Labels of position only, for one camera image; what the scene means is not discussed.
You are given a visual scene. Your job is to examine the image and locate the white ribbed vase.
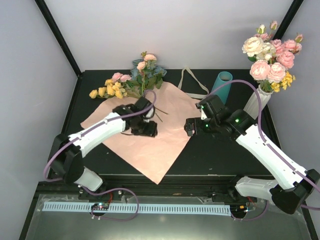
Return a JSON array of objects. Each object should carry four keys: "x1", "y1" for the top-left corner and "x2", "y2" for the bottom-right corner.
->
[{"x1": 243, "y1": 86, "x2": 273, "y2": 120}]

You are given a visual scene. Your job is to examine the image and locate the light blue cable duct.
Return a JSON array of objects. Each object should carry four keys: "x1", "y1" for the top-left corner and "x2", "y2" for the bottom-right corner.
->
[{"x1": 42, "y1": 202, "x2": 231, "y2": 217}]

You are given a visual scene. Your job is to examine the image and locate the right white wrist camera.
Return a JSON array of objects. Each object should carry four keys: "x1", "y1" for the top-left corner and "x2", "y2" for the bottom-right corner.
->
[{"x1": 200, "y1": 108, "x2": 208, "y2": 121}]

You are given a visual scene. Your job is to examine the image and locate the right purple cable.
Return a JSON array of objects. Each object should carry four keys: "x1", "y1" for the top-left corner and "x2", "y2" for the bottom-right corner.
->
[{"x1": 204, "y1": 79, "x2": 320, "y2": 223}]

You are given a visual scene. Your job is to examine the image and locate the cream ribbon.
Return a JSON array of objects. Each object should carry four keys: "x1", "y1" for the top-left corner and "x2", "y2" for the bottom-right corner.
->
[{"x1": 177, "y1": 67, "x2": 210, "y2": 100}]

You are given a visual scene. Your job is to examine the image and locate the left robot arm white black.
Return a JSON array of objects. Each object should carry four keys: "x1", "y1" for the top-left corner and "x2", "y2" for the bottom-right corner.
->
[{"x1": 44, "y1": 96, "x2": 158, "y2": 200}]

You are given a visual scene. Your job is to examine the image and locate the black frame post left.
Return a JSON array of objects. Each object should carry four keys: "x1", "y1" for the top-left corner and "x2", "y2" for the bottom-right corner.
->
[{"x1": 34, "y1": 0, "x2": 82, "y2": 77}]

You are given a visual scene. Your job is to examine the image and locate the black frame post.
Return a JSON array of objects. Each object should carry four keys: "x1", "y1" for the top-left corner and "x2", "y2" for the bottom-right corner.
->
[
  {"x1": 272, "y1": 0, "x2": 304, "y2": 40},
  {"x1": 34, "y1": 0, "x2": 82, "y2": 77}
]

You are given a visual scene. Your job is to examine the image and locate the pink white flower bouquet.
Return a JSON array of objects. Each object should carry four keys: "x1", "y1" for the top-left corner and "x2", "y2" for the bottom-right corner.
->
[{"x1": 241, "y1": 21, "x2": 304, "y2": 93}]

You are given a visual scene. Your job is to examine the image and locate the circuit board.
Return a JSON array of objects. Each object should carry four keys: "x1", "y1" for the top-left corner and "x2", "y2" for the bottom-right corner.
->
[
  {"x1": 92, "y1": 202, "x2": 110, "y2": 211},
  {"x1": 235, "y1": 205, "x2": 256, "y2": 213}
]

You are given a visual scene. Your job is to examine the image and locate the teal vase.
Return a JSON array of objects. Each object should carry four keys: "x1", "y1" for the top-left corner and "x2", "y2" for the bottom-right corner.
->
[{"x1": 211, "y1": 71, "x2": 233, "y2": 104}]

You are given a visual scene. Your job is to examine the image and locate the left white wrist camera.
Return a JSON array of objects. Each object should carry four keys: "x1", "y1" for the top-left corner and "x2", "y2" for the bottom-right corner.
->
[{"x1": 142, "y1": 108, "x2": 155, "y2": 123}]

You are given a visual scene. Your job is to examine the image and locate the purple cable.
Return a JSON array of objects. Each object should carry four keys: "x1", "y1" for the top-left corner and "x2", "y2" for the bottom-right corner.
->
[
  {"x1": 204, "y1": 79, "x2": 320, "y2": 223},
  {"x1": 43, "y1": 90, "x2": 140, "y2": 222}
]

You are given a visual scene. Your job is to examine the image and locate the black frame post right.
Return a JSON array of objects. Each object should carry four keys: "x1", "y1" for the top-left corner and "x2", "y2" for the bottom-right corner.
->
[{"x1": 272, "y1": 0, "x2": 304, "y2": 40}]

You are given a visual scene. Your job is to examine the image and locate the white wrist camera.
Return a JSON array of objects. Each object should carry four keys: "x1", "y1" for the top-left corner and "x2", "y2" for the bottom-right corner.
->
[
  {"x1": 142, "y1": 108, "x2": 155, "y2": 123},
  {"x1": 200, "y1": 108, "x2": 208, "y2": 121}
]

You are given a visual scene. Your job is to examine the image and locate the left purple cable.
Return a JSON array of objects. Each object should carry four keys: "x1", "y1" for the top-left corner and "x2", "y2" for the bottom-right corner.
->
[{"x1": 43, "y1": 90, "x2": 140, "y2": 222}]

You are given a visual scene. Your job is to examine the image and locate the artificial flower bunch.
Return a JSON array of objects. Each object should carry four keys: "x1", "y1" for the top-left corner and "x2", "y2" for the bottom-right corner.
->
[{"x1": 89, "y1": 51, "x2": 167, "y2": 99}]

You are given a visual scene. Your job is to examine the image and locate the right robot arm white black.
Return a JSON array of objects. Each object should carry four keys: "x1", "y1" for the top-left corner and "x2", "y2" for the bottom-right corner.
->
[{"x1": 184, "y1": 95, "x2": 320, "y2": 215}]

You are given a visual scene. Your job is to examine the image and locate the pink wrapping paper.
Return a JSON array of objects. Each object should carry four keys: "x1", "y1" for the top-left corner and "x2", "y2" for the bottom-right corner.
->
[{"x1": 80, "y1": 82, "x2": 213, "y2": 185}]

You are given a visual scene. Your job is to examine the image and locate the right circuit board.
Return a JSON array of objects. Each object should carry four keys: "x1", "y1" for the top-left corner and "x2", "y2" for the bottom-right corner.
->
[{"x1": 235, "y1": 205, "x2": 256, "y2": 213}]

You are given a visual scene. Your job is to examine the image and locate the left circuit board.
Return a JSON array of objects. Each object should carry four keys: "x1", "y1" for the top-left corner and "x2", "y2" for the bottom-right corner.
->
[{"x1": 92, "y1": 202, "x2": 110, "y2": 211}]

